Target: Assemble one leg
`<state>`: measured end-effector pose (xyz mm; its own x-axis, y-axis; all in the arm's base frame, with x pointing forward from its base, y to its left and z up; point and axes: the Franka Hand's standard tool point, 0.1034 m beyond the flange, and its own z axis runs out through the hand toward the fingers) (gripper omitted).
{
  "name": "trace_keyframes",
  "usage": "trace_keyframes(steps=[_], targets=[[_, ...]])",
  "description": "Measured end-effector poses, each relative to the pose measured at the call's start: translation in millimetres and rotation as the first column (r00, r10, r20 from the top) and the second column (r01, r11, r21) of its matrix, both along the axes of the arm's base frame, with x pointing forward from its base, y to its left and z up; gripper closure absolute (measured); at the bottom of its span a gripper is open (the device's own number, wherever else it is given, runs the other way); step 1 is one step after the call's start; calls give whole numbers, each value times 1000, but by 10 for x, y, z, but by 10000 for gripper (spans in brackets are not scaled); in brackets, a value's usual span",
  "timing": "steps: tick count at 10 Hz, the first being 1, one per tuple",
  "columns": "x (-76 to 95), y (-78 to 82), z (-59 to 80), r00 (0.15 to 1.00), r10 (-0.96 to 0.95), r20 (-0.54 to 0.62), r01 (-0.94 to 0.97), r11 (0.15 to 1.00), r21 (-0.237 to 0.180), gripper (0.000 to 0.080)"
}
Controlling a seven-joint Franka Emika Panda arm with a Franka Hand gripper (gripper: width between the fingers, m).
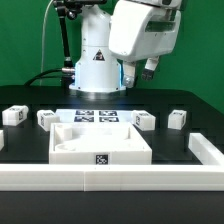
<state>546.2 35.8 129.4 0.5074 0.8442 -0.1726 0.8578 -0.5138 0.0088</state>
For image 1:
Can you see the white obstacle fence front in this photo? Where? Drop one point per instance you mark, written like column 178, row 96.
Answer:
column 44, row 177

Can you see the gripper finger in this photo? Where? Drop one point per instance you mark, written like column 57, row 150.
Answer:
column 149, row 69
column 129, row 74

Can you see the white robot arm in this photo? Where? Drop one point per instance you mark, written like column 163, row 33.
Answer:
column 98, row 74

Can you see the white square tabletop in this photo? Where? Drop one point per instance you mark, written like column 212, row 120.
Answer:
column 97, row 144

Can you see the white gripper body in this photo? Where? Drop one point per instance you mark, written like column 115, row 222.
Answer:
column 142, row 29

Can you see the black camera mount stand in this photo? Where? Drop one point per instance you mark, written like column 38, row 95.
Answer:
column 69, row 9

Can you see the white block left edge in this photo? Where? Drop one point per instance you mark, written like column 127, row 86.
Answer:
column 1, row 139

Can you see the white tag base sheet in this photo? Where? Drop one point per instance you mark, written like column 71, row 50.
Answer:
column 81, row 115

